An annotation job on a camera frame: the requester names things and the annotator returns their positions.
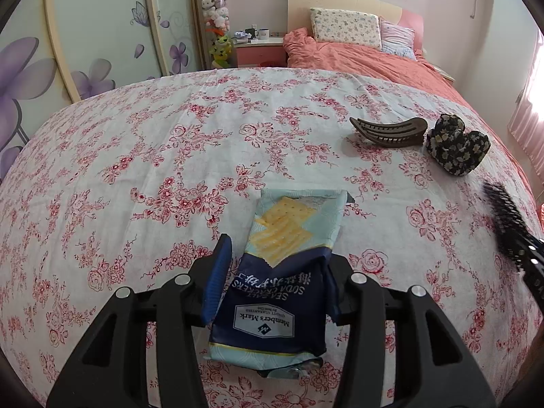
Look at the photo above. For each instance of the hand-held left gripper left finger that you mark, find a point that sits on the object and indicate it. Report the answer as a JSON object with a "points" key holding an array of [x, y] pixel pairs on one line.
{"points": [[214, 295]]}

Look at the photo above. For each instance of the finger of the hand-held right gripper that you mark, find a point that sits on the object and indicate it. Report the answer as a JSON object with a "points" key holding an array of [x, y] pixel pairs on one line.
{"points": [[535, 267]]}

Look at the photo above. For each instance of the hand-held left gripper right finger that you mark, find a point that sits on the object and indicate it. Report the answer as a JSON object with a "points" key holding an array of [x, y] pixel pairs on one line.
{"points": [[340, 289]]}

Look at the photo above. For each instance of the black hairbrush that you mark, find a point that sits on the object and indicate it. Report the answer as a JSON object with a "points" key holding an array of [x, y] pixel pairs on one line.
{"points": [[503, 216]]}

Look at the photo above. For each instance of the blue cracker packet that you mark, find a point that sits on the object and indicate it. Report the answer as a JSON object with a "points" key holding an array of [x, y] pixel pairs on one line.
{"points": [[276, 297]]}

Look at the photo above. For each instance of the black floral hair bow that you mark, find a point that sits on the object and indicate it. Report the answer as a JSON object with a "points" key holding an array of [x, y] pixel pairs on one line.
{"points": [[454, 144]]}

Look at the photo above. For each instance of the pink curtain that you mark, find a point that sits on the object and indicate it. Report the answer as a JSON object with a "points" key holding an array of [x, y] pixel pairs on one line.
{"points": [[529, 106]]}

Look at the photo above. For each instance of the brown hair claw clip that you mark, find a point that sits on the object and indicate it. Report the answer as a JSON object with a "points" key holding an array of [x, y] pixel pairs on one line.
{"points": [[391, 134]]}

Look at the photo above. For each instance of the floral bed sheet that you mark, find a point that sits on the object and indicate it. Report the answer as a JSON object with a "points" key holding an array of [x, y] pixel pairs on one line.
{"points": [[127, 157]]}

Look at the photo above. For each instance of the book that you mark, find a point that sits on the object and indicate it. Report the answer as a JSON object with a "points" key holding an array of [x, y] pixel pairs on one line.
{"points": [[444, 73]]}

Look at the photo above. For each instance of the orange duvet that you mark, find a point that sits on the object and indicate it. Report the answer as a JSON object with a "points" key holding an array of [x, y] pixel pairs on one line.
{"points": [[361, 59]]}

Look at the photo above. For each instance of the pink nightstand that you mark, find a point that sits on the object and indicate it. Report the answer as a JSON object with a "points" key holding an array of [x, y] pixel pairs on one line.
{"points": [[259, 54]]}

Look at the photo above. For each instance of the pink striped pillow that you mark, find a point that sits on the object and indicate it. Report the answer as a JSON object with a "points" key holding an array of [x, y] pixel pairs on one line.
{"points": [[397, 38]]}

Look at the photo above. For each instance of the floral print pillow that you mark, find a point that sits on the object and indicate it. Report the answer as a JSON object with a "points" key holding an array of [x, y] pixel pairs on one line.
{"points": [[344, 27]]}

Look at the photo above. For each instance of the white mug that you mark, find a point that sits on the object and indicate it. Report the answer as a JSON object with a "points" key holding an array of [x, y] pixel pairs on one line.
{"points": [[263, 34]]}

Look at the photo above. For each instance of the clear tube of plush toys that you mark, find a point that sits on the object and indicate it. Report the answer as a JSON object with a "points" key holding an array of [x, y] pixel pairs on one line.
{"points": [[216, 21]]}

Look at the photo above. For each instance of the cream and pink headboard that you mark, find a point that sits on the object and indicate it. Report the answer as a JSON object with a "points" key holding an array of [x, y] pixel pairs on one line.
{"points": [[299, 4]]}

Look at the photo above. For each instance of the wardrobe with purple flowers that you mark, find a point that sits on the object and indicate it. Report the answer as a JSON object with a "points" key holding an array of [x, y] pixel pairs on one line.
{"points": [[97, 29]]}

